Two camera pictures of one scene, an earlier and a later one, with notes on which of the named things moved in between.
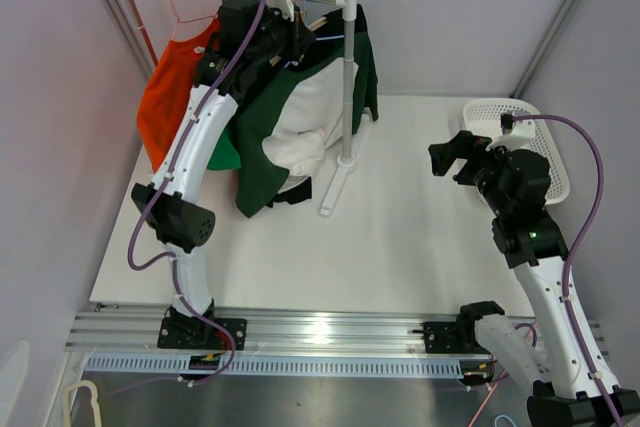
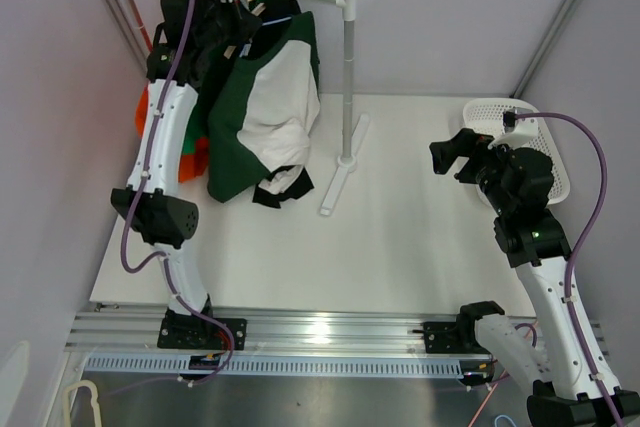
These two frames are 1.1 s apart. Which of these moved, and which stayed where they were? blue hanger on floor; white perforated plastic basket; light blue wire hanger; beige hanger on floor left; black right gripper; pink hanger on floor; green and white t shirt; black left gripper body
Moved: green and white t shirt; black left gripper body; light blue wire hanger
Stayed: blue hanger on floor; pink hanger on floor; black right gripper; beige hanger on floor left; white perforated plastic basket
